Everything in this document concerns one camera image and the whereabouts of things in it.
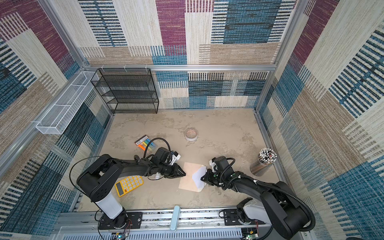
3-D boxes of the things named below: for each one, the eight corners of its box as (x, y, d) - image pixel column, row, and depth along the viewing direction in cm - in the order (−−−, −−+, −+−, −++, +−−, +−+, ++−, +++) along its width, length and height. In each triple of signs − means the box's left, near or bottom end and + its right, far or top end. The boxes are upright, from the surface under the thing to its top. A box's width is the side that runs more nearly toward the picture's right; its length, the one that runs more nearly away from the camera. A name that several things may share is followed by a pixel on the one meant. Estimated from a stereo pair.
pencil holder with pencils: (251, 176, 88) (262, 162, 74) (248, 163, 93) (258, 148, 79) (265, 176, 88) (279, 162, 74) (262, 163, 93) (274, 148, 79)
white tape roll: (185, 141, 105) (184, 139, 103) (185, 130, 111) (185, 128, 109) (197, 141, 105) (197, 139, 103) (197, 130, 111) (197, 128, 109)
